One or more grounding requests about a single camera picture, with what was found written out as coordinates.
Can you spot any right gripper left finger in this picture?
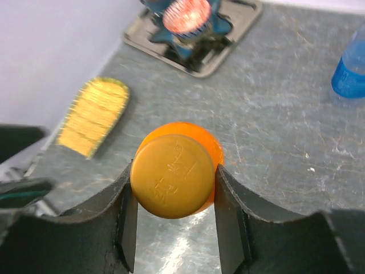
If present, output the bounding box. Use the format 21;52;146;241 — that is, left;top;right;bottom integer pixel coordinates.
1;168;137;273

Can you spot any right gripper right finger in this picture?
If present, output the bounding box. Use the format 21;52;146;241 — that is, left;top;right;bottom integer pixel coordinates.
214;165;364;274

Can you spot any orange bottle cap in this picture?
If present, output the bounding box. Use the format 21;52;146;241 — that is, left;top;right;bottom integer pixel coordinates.
130;135;214;219

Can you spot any orange drink bottle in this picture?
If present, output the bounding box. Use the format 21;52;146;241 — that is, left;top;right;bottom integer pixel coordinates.
135;122;224;213

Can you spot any blue water bottle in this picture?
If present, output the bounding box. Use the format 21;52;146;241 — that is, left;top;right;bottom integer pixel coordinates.
330;25;364;107

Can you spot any yellow woven plate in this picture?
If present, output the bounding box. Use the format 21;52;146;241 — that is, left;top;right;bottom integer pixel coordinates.
56;77;130;159

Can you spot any red patterned bowl on tray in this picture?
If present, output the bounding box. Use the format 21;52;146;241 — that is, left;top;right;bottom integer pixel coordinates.
163;0;211;34

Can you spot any blue star-shaped dish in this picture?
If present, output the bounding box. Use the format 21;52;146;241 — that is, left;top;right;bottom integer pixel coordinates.
142;1;233;61

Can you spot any metal tray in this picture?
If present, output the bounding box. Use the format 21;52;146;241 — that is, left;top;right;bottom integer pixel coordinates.
123;1;262;78

